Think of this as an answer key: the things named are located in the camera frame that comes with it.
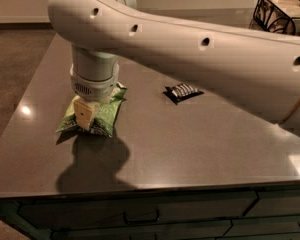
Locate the dark lower drawer front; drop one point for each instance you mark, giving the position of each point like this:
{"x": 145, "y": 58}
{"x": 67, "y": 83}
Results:
{"x": 174, "y": 231}

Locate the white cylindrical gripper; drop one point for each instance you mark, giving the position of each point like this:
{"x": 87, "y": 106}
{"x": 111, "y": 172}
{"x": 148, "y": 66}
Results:
{"x": 97, "y": 90}

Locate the dark drawer front with handle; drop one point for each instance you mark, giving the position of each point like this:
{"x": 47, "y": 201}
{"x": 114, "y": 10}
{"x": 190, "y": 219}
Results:
{"x": 137, "y": 211}

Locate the dark right drawer front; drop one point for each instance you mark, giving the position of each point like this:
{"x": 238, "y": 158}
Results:
{"x": 276, "y": 203}

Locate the black striped snack bar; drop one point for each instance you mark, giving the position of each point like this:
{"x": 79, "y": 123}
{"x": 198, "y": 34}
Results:
{"x": 181, "y": 92}

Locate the green jalapeno chip bag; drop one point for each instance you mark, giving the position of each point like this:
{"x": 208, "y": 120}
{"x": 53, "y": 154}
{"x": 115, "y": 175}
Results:
{"x": 103, "y": 123}

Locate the black wire basket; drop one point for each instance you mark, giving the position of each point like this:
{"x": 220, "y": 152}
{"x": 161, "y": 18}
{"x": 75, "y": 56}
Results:
{"x": 278, "y": 16}

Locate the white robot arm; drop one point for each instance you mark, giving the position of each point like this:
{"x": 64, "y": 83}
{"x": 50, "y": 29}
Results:
{"x": 257, "y": 71}

